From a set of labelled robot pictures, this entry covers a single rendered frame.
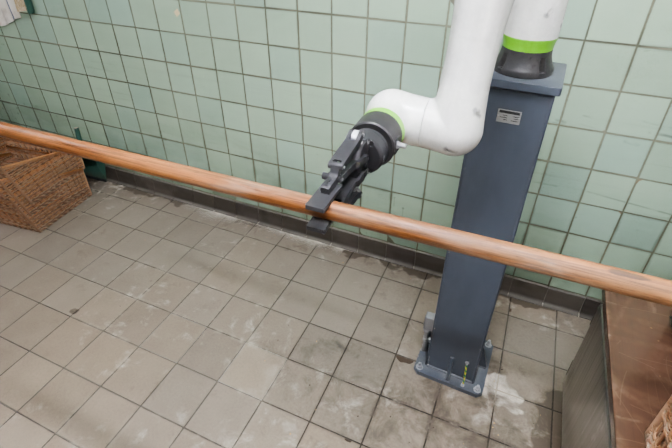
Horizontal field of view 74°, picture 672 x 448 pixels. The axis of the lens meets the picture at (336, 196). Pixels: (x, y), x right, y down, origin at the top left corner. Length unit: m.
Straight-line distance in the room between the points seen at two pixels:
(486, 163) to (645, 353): 0.64
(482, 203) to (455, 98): 0.56
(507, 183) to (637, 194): 0.78
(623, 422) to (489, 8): 0.96
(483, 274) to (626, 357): 0.43
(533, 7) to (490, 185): 0.47
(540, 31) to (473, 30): 0.38
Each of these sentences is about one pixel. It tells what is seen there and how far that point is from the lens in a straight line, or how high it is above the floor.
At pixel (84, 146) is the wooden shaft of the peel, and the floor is 1.20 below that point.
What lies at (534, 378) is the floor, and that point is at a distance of 2.06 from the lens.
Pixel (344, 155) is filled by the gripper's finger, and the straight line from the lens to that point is 0.69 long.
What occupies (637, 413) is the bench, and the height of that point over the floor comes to 0.58.
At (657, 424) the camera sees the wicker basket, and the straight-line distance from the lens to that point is 1.28.
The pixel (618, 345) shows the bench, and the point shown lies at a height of 0.58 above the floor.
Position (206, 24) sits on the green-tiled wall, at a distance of 2.28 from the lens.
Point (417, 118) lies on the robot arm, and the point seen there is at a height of 1.22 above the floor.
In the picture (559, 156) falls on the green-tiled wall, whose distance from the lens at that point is 1.92.
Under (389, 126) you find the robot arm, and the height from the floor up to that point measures 1.23.
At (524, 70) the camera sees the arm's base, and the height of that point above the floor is 1.22.
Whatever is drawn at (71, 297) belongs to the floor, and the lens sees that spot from 2.50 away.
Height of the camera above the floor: 1.58
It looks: 34 degrees down
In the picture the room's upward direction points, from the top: straight up
